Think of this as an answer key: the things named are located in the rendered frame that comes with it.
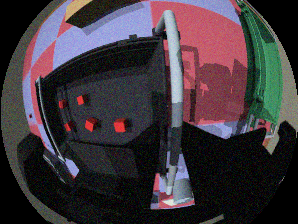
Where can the small red block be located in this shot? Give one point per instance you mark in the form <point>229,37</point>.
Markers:
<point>91,124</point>
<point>63,103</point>
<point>120,125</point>

